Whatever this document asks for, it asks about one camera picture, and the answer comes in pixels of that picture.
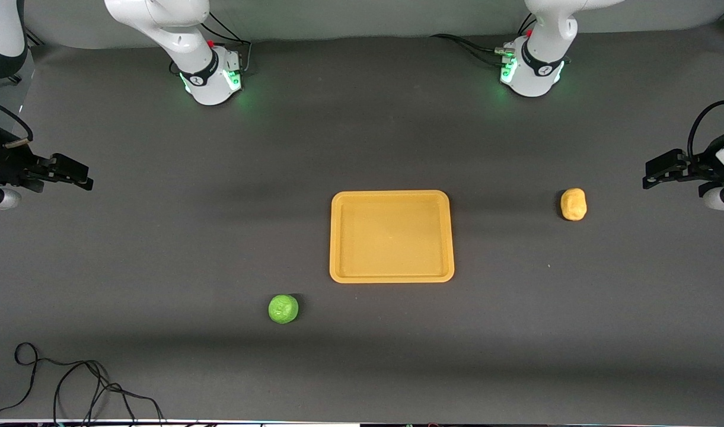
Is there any yellow toy potato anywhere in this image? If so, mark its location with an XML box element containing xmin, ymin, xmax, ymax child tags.
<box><xmin>560</xmin><ymin>188</ymin><xmax>588</xmax><ymax>222</ymax></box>

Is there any green toy apple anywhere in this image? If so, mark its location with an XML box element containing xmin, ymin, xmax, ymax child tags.
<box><xmin>268</xmin><ymin>294</ymin><xmax>299</xmax><ymax>325</ymax></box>

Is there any yellow plastic tray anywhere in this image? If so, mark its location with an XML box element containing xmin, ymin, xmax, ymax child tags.
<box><xmin>329</xmin><ymin>190</ymin><xmax>455</xmax><ymax>284</ymax></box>

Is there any thin black loose cable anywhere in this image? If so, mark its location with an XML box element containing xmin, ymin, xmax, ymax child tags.
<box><xmin>0</xmin><ymin>342</ymin><xmax>165</xmax><ymax>425</ymax></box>

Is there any black right arm base cable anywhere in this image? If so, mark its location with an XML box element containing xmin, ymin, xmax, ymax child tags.
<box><xmin>198</xmin><ymin>11</ymin><xmax>254</xmax><ymax>76</ymax></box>

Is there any black arm base cable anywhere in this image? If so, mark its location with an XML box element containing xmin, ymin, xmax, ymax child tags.
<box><xmin>429</xmin><ymin>14</ymin><xmax>538</xmax><ymax>69</ymax></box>
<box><xmin>198</xmin><ymin>11</ymin><xmax>254</xmax><ymax>76</ymax></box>

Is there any black left arm base cable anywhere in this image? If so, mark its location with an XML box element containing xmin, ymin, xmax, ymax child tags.
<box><xmin>429</xmin><ymin>14</ymin><xmax>538</xmax><ymax>69</ymax></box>

